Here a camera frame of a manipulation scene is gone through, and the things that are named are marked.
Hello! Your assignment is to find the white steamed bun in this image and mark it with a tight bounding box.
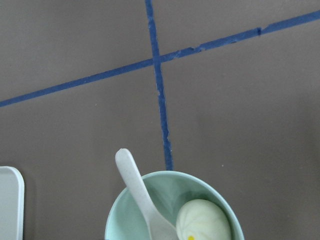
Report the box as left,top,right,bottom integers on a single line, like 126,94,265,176
176,199,232,240

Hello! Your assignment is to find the white ceramic spoon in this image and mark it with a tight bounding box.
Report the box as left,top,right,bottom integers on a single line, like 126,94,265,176
115,148,178,240

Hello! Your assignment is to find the light green bowl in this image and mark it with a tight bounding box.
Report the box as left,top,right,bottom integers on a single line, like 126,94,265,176
104,171,245,240

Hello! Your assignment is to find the white rectangular tray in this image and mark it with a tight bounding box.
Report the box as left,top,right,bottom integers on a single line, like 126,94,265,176
0,166,25,240

